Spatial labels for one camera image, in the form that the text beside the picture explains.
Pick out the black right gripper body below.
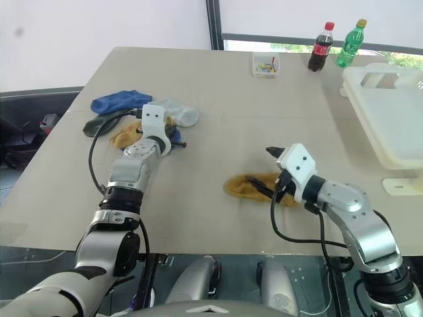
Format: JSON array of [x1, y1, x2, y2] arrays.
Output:
[[272, 170, 297, 205]]

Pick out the mustard yellow sock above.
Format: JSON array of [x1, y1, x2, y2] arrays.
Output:
[[110, 116, 176, 150], [223, 172, 301, 208]]

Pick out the white grey sock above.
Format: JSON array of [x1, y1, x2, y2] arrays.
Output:
[[147, 98, 200, 127]]

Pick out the dark green sock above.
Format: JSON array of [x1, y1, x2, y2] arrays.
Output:
[[82, 108, 133, 138]]

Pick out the white plastic basket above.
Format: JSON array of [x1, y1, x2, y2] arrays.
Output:
[[340, 63, 423, 170]]

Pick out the clear plastic box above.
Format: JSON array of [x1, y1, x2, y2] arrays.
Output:
[[251, 52, 281, 79]]

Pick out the colourful small stationery pieces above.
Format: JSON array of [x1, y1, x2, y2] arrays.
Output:
[[254, 55, 277, 74]]

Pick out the silver right robot leg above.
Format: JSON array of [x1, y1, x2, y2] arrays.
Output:
[[256, 258, 301, 317]]

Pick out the silver robot leg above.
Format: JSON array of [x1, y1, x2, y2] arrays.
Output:
[[165, 256, 221, 305], [256, 258, 301, 317]]

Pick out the cola bottle red cap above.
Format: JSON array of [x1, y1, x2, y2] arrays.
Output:
[[307, 21, 336, 72]]

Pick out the black table leg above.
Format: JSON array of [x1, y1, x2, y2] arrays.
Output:
[[328, 256, 352, 317]]

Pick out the silver left robot leg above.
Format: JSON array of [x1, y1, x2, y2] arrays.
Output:
[[165, 256, 221, 305]]

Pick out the white plastic flat piece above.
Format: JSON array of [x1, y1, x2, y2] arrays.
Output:
[[382, 177, 423, 197]]

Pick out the green bottle yellow cap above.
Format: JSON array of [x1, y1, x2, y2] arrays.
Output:
[[335, 18, 368, 69]]

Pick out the silver robot torso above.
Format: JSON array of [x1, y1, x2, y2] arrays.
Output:
[[128, 299, 265, 317]]

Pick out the black side table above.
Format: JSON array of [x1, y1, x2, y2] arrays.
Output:
[[0, 86, 85, 172]]

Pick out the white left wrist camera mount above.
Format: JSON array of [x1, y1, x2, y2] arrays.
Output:
[[140, 102, 173, 156]]

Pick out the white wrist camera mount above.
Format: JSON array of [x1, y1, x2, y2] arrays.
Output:
[[276, 143, 318, 203], [140, 102, 173, 156]]

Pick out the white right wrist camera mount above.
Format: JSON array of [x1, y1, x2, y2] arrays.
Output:
[[276, 143, 318, 203]]

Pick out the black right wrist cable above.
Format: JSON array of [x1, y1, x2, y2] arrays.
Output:
[[270, 190, 350, 265]]

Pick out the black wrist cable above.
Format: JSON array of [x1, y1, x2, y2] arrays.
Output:
[[270, 190, 350, 265], [88, 108, 143, 196]]

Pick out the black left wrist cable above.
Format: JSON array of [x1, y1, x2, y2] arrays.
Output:
[[88, 108, 143, 196]]

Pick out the black left upper arm cable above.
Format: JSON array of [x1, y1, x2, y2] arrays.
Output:
[[137, 218, 152, 298]]

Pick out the thin white floor cable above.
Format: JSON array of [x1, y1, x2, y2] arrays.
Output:
[[303, 283, 334, 315]]

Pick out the black window frame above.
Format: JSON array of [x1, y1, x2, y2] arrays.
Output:
[[205, 0, 423, 55]]

